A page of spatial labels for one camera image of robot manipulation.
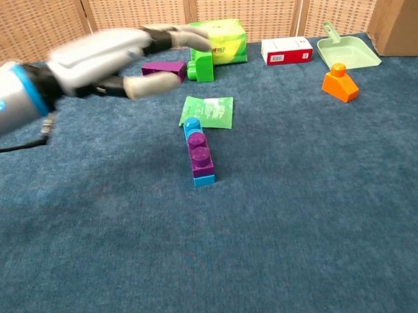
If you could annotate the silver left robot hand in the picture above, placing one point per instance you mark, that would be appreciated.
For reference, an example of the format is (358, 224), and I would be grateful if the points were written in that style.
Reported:
(93, 60)

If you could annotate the long blue four-stud brick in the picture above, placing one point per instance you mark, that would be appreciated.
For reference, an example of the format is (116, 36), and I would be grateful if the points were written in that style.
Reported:
(193, 125)

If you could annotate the small purple two-stud brick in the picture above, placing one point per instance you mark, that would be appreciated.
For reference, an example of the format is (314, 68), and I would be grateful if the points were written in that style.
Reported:
(200, 160)

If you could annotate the purple hollow brick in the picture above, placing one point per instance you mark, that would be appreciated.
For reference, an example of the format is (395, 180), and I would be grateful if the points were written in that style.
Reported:
(161, 67)

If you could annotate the green L-shaped brick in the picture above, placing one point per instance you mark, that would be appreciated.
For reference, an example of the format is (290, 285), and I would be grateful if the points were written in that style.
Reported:
(203, 68)

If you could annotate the orange sloped brick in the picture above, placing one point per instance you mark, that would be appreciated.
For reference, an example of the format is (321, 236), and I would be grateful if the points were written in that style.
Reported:
(339, 84)

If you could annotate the green foil sachet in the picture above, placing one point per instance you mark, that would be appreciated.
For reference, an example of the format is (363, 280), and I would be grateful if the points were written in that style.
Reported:
(209, 110)

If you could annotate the green yellow tissue pack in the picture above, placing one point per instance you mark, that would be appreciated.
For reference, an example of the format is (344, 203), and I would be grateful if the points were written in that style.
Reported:
(226, 35)

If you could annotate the woven wicker folding screen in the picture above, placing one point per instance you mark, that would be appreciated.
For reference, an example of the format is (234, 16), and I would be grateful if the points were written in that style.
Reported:
(257, 11)

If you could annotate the red white cardboard box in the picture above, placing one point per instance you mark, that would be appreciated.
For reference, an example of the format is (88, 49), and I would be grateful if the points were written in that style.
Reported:
(286, 50)

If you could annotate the blue felt table cloth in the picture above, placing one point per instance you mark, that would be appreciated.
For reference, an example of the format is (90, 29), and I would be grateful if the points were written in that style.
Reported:
(200, 252)

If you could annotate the pale green plastic dustpan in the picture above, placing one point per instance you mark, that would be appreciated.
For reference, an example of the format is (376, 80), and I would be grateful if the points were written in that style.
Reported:
(348, 54)

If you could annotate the brown cardboard box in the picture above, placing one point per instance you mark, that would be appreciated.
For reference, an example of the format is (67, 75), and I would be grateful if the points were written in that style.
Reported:
(403, 20)

